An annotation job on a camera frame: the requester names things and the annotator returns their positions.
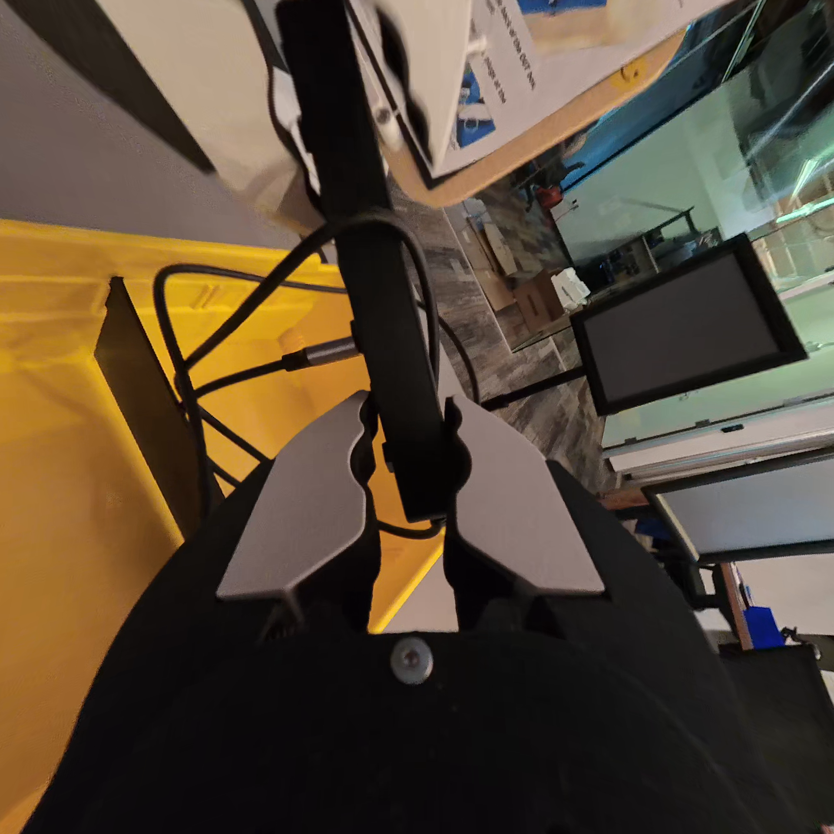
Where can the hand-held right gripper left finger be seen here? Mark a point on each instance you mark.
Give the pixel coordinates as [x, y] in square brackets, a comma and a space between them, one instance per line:
[300, 521]

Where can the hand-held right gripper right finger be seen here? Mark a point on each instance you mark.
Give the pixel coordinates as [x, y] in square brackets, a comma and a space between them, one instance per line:
[521, 521]

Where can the long black usb hub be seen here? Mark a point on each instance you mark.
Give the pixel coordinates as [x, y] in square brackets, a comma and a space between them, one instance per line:
[365, 293]

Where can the yellow plastic bin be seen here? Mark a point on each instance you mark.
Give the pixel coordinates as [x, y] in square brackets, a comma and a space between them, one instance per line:
[65, 391]

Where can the black monitor stand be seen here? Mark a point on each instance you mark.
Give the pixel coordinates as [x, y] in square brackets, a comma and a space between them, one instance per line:
[534, 389]

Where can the small white box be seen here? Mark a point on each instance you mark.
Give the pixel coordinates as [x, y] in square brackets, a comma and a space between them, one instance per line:
[572, 286]

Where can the black flat monitor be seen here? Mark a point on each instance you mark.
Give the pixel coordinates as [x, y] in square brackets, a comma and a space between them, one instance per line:
[684, 326]

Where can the wooden document board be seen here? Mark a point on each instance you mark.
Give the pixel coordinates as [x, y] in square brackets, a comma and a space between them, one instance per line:
[573, 117]

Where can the white document stand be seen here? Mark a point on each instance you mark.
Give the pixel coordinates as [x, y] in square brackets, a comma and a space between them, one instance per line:
[195, 78]

